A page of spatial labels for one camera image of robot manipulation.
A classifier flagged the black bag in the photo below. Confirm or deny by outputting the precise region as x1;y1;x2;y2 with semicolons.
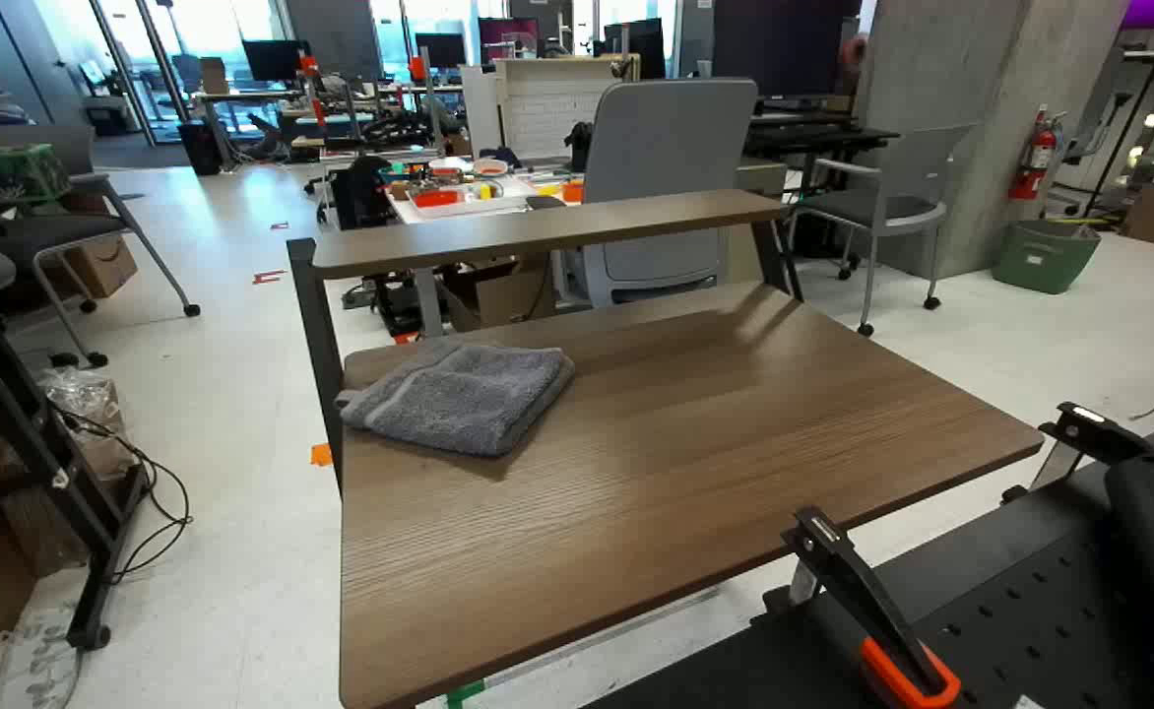
329;149;402;231

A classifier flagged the gray towel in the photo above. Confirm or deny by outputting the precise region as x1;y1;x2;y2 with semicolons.
335;344;578;463

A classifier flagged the red fire extinguisher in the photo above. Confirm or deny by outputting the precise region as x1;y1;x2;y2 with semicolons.
1004;107;1064;206

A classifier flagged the black perforated mounting board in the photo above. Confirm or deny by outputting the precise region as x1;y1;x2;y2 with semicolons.
587;456;1154;709

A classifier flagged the raised wooden shelf board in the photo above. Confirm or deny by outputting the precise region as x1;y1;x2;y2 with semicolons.
313;186;795;282

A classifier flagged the black computer monitor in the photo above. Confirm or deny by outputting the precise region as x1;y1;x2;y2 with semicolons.
241;35;309;88

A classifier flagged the black desk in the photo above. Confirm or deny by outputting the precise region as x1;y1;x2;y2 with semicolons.
744;110;901;170

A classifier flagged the black shelf support post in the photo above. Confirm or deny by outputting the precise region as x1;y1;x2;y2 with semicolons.
284;237;350;497

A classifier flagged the green plastic bin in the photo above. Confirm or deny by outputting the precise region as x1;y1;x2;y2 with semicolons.
990;211;1103;300

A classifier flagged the concrete pillar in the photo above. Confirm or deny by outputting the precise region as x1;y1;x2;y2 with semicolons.
850;0;1130;279

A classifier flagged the cream white cabinet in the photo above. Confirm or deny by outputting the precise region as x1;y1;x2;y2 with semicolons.
494;49;648;170

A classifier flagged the gray panel office chair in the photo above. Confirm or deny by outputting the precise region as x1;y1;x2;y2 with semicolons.
561;76;766;309

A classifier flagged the open cardboard box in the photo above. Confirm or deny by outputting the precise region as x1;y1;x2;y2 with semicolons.
436;252;561;332

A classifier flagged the white table with colourful items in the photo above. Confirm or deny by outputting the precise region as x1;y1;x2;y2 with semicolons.
384;153;591;340

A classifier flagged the wooden brown table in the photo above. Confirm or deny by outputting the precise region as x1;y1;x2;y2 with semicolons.
750;211;808;305

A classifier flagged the black metal rack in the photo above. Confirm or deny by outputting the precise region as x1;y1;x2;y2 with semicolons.
0;239;158;653

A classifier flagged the black floor cable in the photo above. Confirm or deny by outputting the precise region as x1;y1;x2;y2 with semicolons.
100;428;197;586

